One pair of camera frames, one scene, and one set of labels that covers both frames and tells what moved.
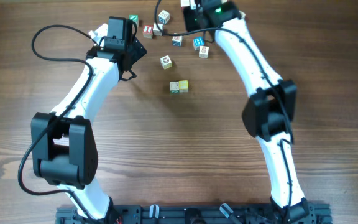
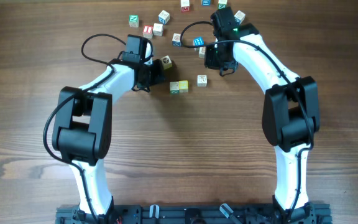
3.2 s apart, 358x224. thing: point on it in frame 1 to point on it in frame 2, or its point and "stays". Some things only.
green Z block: (174, 87) stays
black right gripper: (188, 17) to (209, 63)
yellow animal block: (183, 86) stays
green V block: (184, 3) stays
